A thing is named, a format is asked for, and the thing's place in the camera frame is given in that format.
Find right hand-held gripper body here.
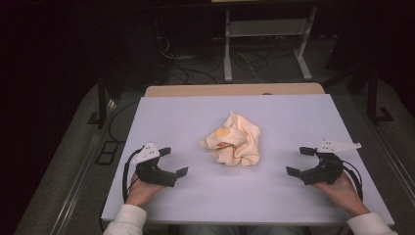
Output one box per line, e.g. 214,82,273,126
300,139,362,186

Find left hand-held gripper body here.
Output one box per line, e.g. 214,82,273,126
131,142,179,188

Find pale yellow baby pants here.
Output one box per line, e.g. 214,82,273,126
199,110,262,168

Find person's left hand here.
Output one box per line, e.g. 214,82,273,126
126,171,165,208

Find person's right hand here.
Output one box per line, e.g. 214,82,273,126
311,170,370,217

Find black metal stand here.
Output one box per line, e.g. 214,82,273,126
86,72,114,129
366,63,395,126

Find left hand-held gripper black cable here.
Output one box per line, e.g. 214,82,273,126
121,147,145,204

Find hand-held gripper black cable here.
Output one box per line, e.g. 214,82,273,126
341,159,364,202
121,147,145,204

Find right hand-held gripper black cable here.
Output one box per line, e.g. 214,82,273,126
341,159,364,202

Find black floor cable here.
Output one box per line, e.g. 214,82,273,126
108,99,141,143

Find metal floor rail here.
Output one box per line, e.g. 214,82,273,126
48,97,119,235
351,94,415,205

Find tangle of black floor cables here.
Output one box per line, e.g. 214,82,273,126
156,35,262,85

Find white floor cable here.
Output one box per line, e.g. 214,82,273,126
235,51,264,84

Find white metal desk frame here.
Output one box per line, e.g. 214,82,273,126
223,5,318,83

